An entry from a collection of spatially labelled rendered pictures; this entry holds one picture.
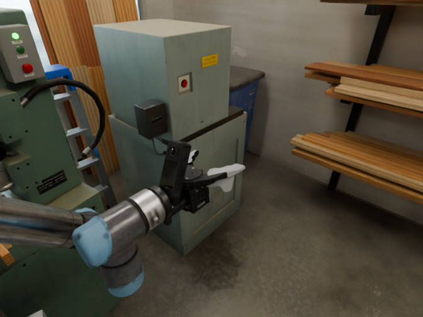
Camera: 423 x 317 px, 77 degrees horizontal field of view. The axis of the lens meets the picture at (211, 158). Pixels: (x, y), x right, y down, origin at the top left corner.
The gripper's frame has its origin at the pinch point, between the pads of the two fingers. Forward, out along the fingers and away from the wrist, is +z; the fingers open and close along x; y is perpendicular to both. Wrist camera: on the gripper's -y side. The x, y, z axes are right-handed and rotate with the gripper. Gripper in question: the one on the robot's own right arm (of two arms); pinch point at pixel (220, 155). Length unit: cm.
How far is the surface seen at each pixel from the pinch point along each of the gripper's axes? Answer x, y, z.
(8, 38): -65, -31, -19
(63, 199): -77, 33, -21
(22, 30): -65, -32, -15
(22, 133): -65, -2, -26
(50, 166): -77, 17, -20
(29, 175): -66, 13, -29
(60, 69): -143, -12, 18
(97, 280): -75, 84, -22
